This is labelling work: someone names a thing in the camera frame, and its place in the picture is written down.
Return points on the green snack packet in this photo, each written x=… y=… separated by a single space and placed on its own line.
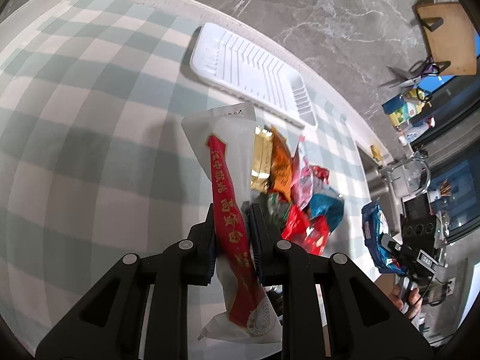
x=277 y=210

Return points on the person's right hand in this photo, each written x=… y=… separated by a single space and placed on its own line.
x=414 y=301

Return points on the gold snack packet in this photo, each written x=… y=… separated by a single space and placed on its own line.
x=262 y=160

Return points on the pink red snack packet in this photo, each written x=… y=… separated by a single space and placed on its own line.
x=303 y=176

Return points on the green white checkered tablecloth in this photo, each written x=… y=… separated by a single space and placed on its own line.
x=94 y=161

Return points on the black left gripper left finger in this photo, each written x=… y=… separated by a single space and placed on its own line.
x=202 y=259

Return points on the blue white snack bag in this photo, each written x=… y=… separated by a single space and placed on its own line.
x=374 y=225

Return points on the blue snack packet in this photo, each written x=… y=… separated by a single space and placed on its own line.
x=329 y=203

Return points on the white snack packet red stripe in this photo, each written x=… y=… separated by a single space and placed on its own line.
x=222 y=140

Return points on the orange snack packet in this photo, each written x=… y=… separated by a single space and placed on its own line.
x=281 y=166

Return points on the wooden chair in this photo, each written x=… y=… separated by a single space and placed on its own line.
x=450 y=37

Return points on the white plastic tray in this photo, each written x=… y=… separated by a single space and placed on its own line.
x=240 y=67

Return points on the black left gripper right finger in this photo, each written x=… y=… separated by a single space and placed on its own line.
x=264 y=237

